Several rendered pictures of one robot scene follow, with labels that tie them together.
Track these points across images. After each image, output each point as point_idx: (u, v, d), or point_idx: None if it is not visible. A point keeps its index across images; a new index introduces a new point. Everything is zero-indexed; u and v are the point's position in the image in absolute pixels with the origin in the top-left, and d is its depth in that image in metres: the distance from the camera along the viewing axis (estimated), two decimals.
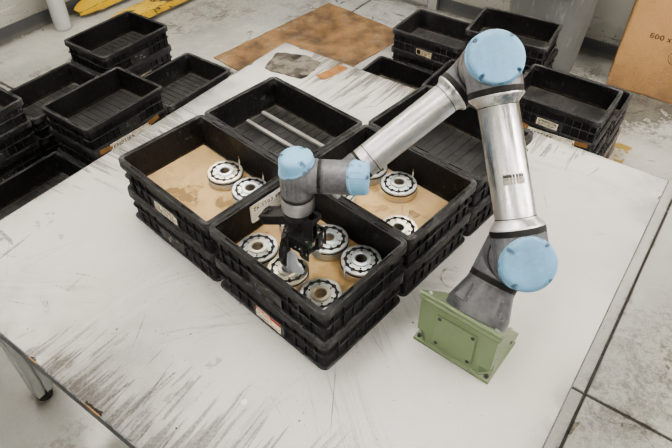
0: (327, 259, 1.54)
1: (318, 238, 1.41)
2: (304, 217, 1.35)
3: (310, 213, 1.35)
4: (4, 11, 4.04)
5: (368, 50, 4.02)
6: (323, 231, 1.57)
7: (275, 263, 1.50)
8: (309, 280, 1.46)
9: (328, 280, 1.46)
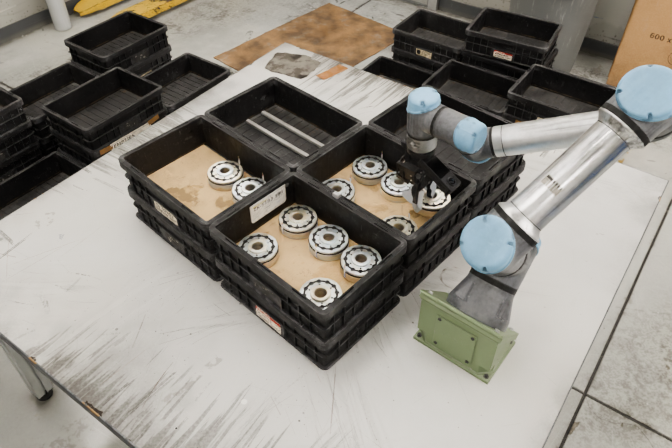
0: (327, 259, 1.54)
1: (403, 160, 1.59)
2: None
3: None
4: (4, 11, 4.04)
5: (368, 50, 4.02)
6: (323, 231, 1.57)
7: (443, 201, 1.64)
8: (309, 280, 1.46)
9: (328, 280, 1.46)
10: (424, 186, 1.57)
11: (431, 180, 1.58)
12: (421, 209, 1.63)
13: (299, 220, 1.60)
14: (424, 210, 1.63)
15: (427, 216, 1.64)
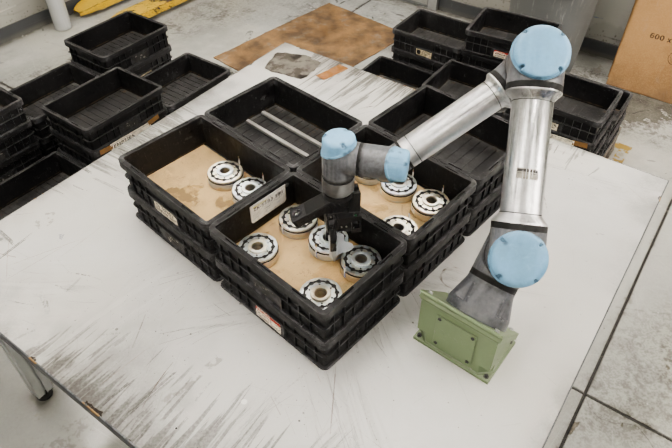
0: (327, 259, 1.54)
1: None
2: (351, 192, 1.41)
3: (354, 185, 1.41)
4: (4, 11, 4.04)
5: (368, 50, 4.02)
6: (323, 231, 1.57)
7: (442, 206, 1.65)
8: (309, 280, 1.46)
9: (328, 280, 1.46)
10: (324, 219, 1.50)
11: (326, 227, 1.48)
12: (420, 214, 1.65)
13: None
14: (423, 215, 1.64)
15: (426, 221, 1.65)
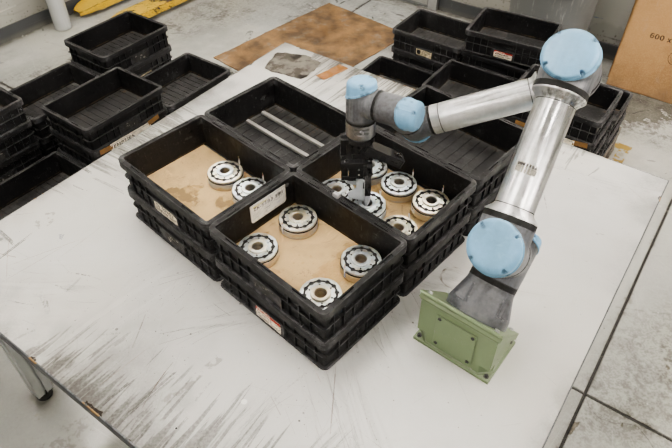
0: None
1: (341, 161, 1.58)
2: None
3: (345, 131, 1.54)
4: (4, 11, 4.04)
5: (368, 50, 4.02)
6: (371, 207, 1.62)
7: (442, 206, 1.65)
8: (309, 280, 1.46)
9: (328, 280, 1.46)
10: (371, 174, 1.59)
11: None
12: (420, 214, 1.65)
13: (299, 220, 1.60)
14: (423, 215, 1.64)
15: (426, 221, 1.65)
